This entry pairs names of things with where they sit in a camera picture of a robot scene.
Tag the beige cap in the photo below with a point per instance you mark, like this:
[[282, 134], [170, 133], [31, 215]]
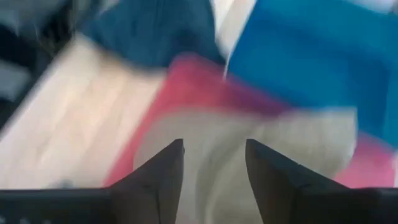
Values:
[[217, 140]]

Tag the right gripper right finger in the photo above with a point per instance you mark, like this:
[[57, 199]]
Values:
[[280, 193]]

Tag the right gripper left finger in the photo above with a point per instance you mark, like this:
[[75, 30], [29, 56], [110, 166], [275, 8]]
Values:
[[155, 186]]

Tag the pink translucent plastic bin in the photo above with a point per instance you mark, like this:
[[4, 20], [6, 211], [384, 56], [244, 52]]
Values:
[[192, 87]]

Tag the bright blue hat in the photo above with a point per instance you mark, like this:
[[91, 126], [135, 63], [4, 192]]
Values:
[[311, 53]]

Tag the dark teal knit hat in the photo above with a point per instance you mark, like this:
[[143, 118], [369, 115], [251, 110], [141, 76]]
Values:
[[149, 31]]

